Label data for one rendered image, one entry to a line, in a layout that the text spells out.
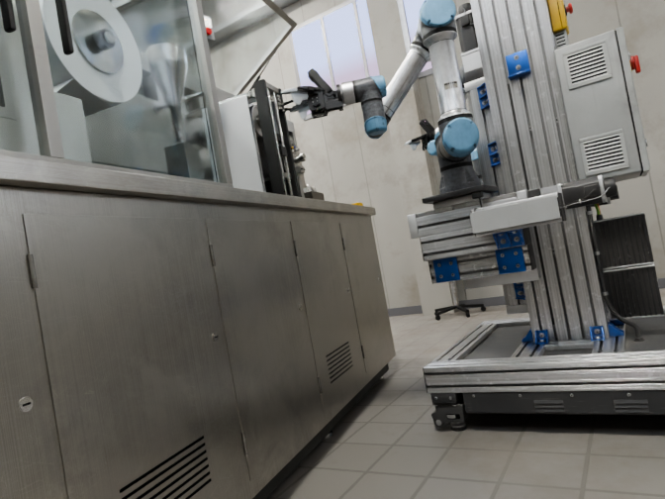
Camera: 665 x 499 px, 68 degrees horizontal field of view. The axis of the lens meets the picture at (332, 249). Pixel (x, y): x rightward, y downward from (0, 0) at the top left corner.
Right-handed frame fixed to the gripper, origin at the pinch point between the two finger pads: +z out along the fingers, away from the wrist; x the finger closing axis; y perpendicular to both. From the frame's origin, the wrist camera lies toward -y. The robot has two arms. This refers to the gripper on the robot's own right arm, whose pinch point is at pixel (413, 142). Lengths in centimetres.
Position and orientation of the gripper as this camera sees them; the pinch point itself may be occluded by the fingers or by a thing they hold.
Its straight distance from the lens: 287.0
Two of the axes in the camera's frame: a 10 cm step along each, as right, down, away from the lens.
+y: 2.9, 9.6, 0.5
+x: 7.9, -2.7, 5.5
